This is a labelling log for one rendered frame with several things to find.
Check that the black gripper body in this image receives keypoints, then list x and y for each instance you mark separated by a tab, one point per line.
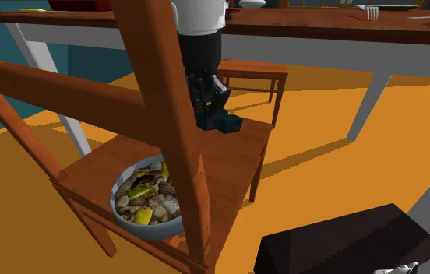
201	53

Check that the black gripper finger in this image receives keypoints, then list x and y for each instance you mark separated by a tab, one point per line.
201	102
219	95

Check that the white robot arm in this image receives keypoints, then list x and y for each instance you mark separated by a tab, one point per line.
199	15

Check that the dark teal block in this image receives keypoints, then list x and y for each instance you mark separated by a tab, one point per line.
228	123

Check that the small wooden chair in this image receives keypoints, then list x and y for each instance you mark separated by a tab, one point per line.
253	69

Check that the white bowl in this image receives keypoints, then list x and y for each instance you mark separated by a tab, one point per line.
252	3

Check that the grey bowl of food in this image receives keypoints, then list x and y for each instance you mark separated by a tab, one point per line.
144	197

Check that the wooden table with white legs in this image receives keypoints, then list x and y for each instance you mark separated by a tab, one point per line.
313	26

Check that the dark red box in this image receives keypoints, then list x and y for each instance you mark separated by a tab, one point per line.
80	4

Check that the white fork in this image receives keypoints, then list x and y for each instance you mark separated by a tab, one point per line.
372	13

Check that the flat yellow thing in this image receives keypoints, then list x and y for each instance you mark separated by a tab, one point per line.
32	10

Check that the black robot stand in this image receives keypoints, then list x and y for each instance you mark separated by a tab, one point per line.
344	243

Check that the white knife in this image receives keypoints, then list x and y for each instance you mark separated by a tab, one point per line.
424	17

